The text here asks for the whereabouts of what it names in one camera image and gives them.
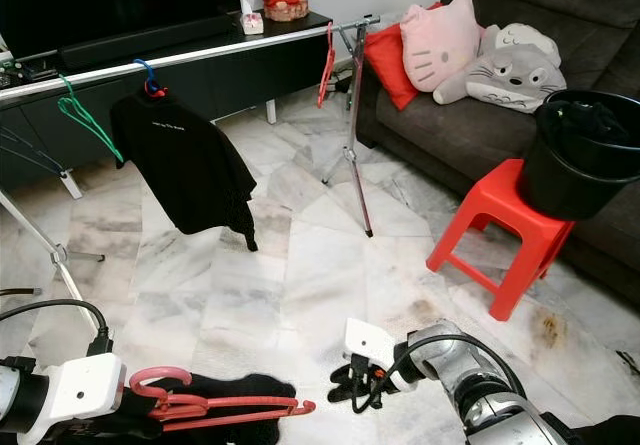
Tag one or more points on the silver metal clothes rack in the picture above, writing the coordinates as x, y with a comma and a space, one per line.
190, 58

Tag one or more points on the red plastic stool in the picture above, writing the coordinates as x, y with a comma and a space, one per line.
495, 205

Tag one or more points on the red plastic hanger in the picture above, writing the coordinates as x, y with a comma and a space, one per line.
327, 65

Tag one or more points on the pink cat face cushion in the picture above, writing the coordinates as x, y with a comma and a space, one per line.
440, 45

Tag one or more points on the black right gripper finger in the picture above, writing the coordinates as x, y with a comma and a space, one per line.
343, 373
347, 395

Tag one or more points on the black t-shirt with print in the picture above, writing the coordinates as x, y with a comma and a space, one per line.
180, 165

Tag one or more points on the dark brown fabric sofa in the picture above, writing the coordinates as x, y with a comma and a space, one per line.
460, 135

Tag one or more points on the black tv console cabinet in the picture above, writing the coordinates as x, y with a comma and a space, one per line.
250, 75

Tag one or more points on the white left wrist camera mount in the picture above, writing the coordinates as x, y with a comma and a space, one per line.
85, 395

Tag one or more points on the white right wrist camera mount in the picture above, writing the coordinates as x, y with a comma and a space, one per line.
368, 343

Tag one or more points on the white pink tissue box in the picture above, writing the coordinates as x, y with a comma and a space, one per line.
251, 21

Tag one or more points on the black plastic bucket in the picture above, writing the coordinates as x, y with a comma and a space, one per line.
560, 185

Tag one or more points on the red cushion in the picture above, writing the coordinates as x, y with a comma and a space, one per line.
385, 60

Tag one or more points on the black knit garment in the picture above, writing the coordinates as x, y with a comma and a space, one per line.
240, 387

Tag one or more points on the grey totoro plush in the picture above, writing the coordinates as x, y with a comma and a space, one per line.
510, 75

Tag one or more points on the dark crumpled cloth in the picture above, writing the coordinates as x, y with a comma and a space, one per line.
590, 123

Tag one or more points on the blue plastic hanger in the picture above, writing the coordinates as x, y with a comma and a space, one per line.
148, 85

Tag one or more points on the black flat television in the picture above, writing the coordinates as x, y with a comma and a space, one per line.
120, 5

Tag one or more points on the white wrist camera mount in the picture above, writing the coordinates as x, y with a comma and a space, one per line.
85, 395
368, 343

